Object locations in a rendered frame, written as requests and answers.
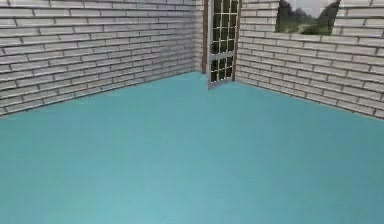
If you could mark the window with outdoor view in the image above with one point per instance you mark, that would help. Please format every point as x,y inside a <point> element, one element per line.
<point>306,18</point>

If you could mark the white glazed lattice door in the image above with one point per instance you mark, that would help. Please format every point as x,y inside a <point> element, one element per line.
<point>222,40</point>

